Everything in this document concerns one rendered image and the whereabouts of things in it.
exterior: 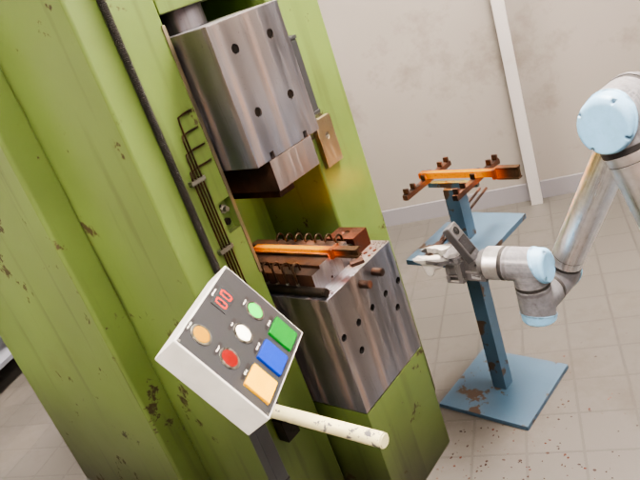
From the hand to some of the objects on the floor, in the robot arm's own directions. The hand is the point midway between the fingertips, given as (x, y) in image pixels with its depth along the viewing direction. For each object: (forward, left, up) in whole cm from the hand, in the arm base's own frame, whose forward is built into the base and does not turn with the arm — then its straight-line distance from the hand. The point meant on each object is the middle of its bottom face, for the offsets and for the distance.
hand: (420, 253), depth 182 cm
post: (+45, +44, -100) cm, 118 cm away
